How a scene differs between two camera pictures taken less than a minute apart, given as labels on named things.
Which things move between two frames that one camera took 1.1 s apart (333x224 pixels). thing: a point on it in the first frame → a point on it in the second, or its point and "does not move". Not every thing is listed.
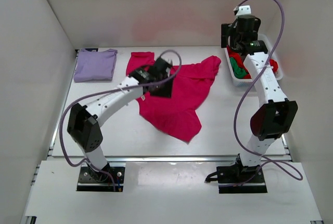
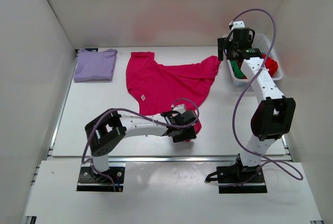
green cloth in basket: [238, 72] does not move
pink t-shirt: [177, 116] does not move
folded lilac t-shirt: [94, 65] does not move
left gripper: [167, 91] → [189, 134]
